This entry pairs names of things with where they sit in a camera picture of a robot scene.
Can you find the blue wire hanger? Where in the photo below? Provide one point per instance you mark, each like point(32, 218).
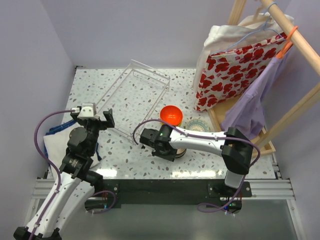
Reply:
point(262, 28)

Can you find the orange hanger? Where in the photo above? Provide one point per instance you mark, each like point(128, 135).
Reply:
point(288, 44)

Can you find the white wire dish rack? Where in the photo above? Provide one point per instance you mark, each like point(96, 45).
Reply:
point(133, 97)

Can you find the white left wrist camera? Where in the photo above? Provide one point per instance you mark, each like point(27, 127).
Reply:
point(85, 111)

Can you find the white canvas tote bag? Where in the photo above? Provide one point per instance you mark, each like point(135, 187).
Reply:
point(221, 37)

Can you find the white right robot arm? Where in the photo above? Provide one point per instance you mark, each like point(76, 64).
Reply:
point(123, 159)

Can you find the white blue folded towel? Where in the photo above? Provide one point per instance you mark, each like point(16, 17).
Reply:
point(55, 141)

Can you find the lavender shirt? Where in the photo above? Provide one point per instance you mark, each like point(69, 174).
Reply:
point(247, 115)

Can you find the orange bowl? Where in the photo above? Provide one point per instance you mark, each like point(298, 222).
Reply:
point(172, 115)

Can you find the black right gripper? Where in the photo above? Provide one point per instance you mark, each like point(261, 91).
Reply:
point(171, 156)

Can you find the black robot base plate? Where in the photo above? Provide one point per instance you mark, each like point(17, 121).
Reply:
point(160, 192)

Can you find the white yellow dotted bowl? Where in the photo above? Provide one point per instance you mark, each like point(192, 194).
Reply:
point(198, 125)

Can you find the red flower tote bag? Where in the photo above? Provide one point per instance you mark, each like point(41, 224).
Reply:
point(226, 75)

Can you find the beige flower painted bowl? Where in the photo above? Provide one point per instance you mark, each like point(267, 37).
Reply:
point(180, 153)

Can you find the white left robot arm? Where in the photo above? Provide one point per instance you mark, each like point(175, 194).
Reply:
point(75, 181)

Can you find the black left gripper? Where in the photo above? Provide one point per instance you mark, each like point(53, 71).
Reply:
point(93, 120)

